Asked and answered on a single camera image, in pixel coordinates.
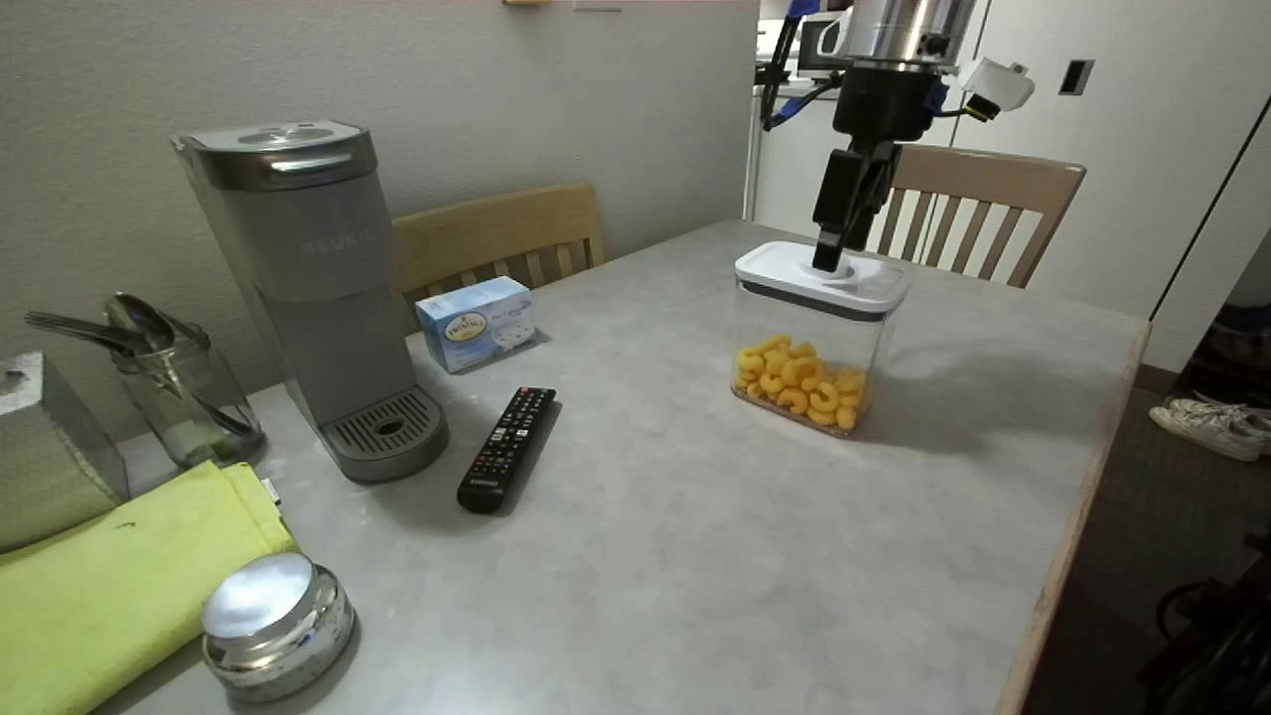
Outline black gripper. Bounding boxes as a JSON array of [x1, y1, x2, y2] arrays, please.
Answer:
[[810, 60, 949, 273]]

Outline white rectangular container lid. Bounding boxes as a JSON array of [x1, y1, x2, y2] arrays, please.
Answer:
[[732, 239, 913, 317]]

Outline clear plastic storage container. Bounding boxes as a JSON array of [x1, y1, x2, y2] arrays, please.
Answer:
[[732, 273, 905, 440]]

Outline clear container with yellow food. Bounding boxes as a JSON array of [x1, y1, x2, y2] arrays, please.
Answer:
[[732, 334, 868, 436]]

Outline white kitchen cabinet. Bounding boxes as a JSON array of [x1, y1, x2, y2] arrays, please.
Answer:
[[747, 81, 848, 252]]

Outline slatted light wooden chair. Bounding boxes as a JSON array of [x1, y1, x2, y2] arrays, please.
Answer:
[[864, 138, 1086, 293]]

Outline grey microwave oven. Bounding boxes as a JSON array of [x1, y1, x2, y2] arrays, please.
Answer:
[[789, 12, 853, 69]]

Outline wooden chair with broad backrest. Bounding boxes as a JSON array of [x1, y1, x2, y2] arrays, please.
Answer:
[[390, 179, 608, 308]]

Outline light blue cardboard box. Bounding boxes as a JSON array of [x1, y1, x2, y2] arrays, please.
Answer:
[[411, 273, 545, 376]]

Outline white shoes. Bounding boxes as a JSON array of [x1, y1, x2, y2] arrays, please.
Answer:
[[1146, 394, 1271, 468]]

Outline black remote control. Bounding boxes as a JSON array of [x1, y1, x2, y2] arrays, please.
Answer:
[[451, 387, 562, 516]]

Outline grey coffee maker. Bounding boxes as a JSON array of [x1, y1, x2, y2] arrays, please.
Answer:
[[172, 121, 451, 488]]

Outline dark tangled floor item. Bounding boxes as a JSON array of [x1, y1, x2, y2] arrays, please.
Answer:
[[1138, 527, 1271, 715]]

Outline clear plastic pitcher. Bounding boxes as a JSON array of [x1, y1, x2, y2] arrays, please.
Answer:
[[23, 289, 270, 468]]

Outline round silver metal tin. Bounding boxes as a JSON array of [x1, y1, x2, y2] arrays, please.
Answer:
[[199, 553, 361, 705]]

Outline lime green cloth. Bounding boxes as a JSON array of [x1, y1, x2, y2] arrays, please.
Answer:
[[0, 457, 297, 715]]

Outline grey metal box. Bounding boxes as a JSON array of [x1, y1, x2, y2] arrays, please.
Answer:
[[0, 350, 135, 557]]

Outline black and blue robot cable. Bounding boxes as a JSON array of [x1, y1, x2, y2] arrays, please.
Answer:
[[758, 12, 848, 137]]

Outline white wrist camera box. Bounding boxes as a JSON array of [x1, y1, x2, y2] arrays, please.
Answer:
[[955, 55, 1041, 128]]

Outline black wall plate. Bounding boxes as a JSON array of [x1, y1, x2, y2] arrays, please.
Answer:
[[1057, 55, 1101, 100]]

